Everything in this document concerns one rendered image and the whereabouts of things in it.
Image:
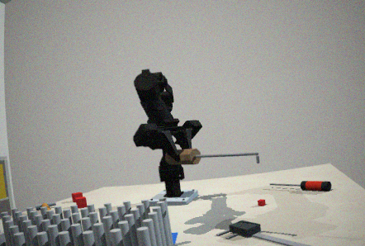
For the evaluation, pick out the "red and black screwdriver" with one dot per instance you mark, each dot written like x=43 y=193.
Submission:
x=306 y=185

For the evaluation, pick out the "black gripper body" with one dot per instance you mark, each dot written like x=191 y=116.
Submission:
x=161 y=119

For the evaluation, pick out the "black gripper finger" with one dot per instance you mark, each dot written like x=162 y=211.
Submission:
x=164 y=141
x=185 y=139

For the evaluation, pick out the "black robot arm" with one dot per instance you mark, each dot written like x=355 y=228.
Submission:
x=150 y=90

